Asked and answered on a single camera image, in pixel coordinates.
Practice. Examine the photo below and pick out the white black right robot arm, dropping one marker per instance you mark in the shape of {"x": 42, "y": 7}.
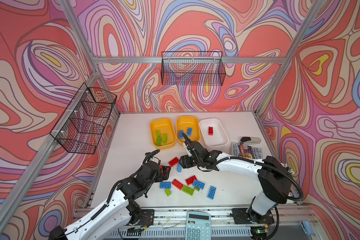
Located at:
{"x": 278, "y": 184}

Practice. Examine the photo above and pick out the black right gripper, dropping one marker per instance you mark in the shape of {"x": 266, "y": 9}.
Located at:
{"x": 185, "y": 162}

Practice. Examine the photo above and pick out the small green lego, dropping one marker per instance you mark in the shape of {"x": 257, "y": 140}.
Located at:
{"x": 157, "y": 133}

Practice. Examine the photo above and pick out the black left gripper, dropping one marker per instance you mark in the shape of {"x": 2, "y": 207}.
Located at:
{"x": 165, "y": 176}

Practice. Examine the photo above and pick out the white plastic container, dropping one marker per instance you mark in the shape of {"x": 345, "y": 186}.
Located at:
{"x": 219, "y": 140}

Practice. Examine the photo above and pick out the black wire basket back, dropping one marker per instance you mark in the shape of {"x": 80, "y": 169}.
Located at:
{"x": 192, "y": 68}

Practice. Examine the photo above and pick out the teal calculator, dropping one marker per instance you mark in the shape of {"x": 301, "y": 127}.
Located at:
{"x": 198, "y": 226}

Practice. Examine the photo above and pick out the red lego brick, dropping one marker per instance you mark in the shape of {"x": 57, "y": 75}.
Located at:
{"x": 173, "y": 162}
{"x": 177, "y": 184}
{"x": 190, "y": 180}
{"x": 165, "y": 170}
{"x": 210, "y": 131}

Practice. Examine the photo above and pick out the yellow left plastic container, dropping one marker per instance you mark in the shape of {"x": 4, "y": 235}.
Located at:
{"x": 165, "y": 126}

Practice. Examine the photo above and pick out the black wire basket left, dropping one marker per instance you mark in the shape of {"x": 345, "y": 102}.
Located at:
{"x": 84, "y": 121}

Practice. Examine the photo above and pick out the black and beige stapler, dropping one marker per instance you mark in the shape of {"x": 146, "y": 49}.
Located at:
{"x": 249, "y": 141}

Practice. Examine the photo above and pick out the black wire basket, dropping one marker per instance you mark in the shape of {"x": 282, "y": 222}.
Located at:
{"x": 84, "y": 121}
{"x": 192, "y": 68}

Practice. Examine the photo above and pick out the yellow middle plastic container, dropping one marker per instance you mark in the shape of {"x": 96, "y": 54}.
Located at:
{"x": 189, "y": 125}

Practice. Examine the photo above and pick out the blue lego on green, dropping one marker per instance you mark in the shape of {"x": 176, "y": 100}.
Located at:
{"x": 199, "y": 185}

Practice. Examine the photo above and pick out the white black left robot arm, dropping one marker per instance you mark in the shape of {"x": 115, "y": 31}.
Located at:
{"x": 119, "y": 209}

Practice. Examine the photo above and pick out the cup of pencils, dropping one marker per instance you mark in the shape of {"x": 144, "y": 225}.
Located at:
{"x": 288, "y": 169}

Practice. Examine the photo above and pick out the blue lego brick studs up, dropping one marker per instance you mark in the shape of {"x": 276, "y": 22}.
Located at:
{"x": 189, "y": 132}

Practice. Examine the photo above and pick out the yellow plastic container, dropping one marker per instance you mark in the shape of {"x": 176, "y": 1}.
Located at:
{"x": 189, "y": 125}
{"x": 165, "y": 126}

